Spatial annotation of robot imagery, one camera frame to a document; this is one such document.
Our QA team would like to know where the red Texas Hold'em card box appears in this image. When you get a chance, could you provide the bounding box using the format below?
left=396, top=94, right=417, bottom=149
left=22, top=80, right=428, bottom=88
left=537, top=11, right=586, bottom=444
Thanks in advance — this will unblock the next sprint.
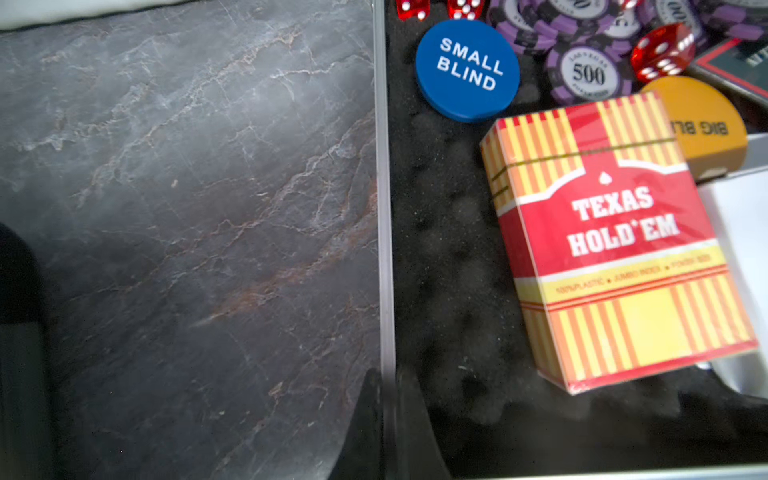
left=480, top=92, right=758, bottom=395

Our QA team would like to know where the red die far left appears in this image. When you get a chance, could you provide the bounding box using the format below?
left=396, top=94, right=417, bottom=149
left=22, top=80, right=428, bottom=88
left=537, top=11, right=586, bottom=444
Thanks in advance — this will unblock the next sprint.
left=395, top=0, right=431, bottom=21

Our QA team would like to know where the red die lower middle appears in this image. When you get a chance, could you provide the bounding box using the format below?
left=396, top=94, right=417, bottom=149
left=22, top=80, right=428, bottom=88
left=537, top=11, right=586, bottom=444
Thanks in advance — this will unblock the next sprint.
left=630, top=23, right=696, bottom=84

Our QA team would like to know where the yellow big blind button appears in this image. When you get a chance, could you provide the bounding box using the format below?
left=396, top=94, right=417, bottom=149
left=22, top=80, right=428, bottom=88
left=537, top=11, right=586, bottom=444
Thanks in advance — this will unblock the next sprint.
left=642, top=76, right=748, bottom=183

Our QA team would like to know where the blue small blind button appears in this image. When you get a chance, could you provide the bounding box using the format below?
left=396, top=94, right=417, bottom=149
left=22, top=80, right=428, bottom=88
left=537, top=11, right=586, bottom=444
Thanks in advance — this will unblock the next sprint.
left=414, top=20, right=521, bottom=123

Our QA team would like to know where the purple 500 chip stack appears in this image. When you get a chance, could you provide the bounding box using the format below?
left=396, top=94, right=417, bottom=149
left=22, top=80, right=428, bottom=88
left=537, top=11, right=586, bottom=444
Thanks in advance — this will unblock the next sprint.
left=695, top=0, right=767, bottom=41
left=486, top=0, right=624, bottom=56

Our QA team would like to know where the purple 500 chip centre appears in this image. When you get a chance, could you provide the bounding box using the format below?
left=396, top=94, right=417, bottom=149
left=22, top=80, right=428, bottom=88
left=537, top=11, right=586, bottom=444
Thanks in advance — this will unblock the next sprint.
left=636, top=0, right=709, bottom=49

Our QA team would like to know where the large black poker case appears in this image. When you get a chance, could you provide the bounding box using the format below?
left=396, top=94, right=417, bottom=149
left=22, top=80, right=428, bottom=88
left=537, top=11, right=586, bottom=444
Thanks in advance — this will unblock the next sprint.
left=1, top=225, right=55, bottom=479

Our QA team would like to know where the small silver poker case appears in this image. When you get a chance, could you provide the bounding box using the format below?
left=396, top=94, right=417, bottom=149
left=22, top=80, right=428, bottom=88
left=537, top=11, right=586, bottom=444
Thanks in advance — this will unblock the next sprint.
left=374, top=1, right=767, bottom=479

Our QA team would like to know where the white card box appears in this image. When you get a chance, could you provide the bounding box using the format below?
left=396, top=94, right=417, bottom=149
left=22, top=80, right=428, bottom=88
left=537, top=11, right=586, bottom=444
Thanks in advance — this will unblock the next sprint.
left=697, top=133, right=768, bottom=400

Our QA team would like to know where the purple 500 chip front left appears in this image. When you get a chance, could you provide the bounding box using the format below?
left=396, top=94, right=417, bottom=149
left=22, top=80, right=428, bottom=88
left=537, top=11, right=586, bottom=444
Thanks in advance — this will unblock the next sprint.
left=544, top=43, right=634, bottom=106

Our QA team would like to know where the black triangular all-in marker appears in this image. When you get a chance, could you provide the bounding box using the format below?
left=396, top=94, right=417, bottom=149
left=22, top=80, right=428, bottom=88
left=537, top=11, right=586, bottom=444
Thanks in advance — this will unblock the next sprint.
left=688, top=38, right=767, bottom=108

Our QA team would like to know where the red die upper middle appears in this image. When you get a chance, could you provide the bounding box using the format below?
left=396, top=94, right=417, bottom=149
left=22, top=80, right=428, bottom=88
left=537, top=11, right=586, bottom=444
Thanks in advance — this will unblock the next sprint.
left=616, top=0, right=643, bottom=10

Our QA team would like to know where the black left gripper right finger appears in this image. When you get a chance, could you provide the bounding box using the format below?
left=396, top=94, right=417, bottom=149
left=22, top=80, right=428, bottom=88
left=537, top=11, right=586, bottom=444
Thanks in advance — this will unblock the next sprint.
left=395, top=368, right=451, bottom=480

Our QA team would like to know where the red die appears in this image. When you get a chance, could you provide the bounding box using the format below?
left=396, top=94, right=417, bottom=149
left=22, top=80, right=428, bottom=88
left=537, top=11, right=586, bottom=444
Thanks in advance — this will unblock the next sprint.
left=616, top=0, right=643, bottom=10
left=395, top=0, right=431, bottom=21
left=630, top=23, right=696, bottom=84
left=446, top=0, right=485, bottom=20

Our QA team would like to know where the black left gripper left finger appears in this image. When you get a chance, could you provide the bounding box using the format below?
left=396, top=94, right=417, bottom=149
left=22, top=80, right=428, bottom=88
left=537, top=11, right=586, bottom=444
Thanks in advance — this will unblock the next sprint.
left=328, top=369, right=384, bottom=480

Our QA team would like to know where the purple 500 chip stack top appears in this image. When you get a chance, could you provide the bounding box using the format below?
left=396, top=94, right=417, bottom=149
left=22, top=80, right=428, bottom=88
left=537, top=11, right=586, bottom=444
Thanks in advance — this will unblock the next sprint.
left=486, top=0, right=624, bottom=56

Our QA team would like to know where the purple 500 chip stack right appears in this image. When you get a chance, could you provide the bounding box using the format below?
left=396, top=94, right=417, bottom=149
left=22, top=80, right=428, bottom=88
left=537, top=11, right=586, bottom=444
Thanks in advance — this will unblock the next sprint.
left=695, top=0, right=767, bottom=41

